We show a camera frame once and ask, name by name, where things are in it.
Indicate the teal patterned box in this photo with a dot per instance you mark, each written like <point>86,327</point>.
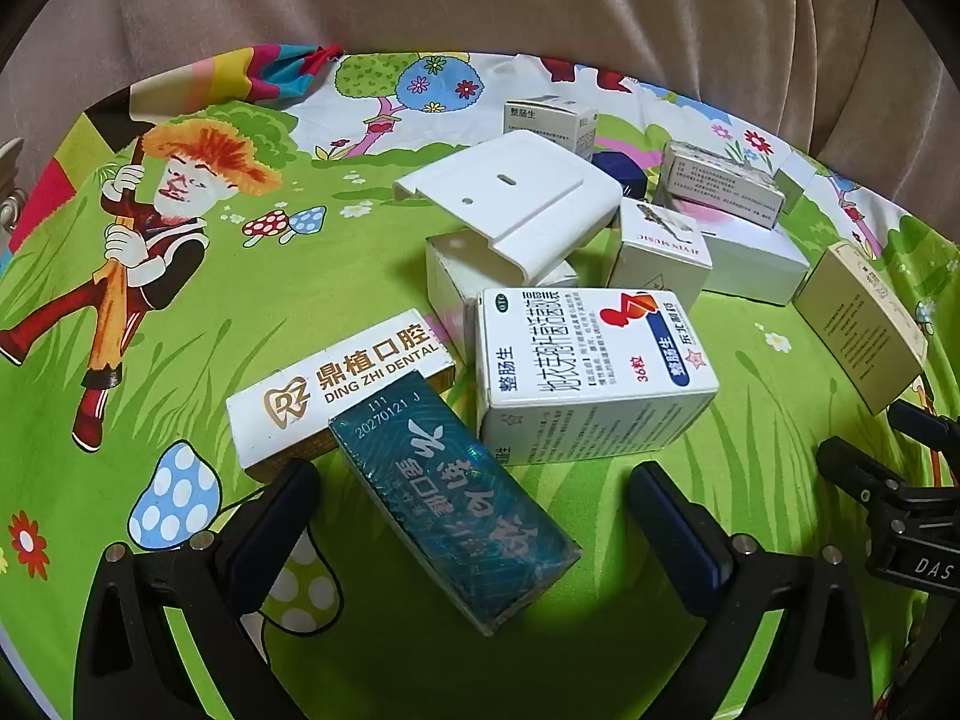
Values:
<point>450,510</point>

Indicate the dark blue item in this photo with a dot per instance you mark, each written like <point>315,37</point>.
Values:
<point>619,169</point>

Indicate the white box with gold logo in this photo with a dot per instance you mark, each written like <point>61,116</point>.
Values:
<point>330,390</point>

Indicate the white medicine box red blue print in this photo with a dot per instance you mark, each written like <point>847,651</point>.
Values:
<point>585,360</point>

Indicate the white open cardboard box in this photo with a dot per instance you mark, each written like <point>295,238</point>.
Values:
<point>450,277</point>

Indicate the beige cardboard box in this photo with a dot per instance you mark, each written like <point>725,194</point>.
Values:
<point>855,322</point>

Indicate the tiny white box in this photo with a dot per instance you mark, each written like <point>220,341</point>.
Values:
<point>796,176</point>

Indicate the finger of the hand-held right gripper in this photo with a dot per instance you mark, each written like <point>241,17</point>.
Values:
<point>847,465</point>
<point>924,420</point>

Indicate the green cartoon printed blanket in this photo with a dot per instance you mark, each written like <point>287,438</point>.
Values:
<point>360,262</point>

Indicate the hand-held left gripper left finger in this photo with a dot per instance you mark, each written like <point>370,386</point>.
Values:
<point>279,511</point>

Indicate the white ornate dresser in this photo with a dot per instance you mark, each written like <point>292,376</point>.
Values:
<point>11,199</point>

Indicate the plain white flat box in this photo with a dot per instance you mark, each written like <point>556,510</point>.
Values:
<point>750,262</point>

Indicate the small white cube box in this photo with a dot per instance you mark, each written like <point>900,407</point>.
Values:
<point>652,247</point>

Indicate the small white medicine box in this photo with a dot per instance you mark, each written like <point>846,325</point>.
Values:
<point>540,124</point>

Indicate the grey box with text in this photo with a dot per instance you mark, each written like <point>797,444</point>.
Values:
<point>712,180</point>

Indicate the white plastic holder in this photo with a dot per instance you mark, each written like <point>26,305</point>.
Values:
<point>517,195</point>

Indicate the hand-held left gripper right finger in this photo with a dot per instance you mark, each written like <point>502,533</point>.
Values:
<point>675,521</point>

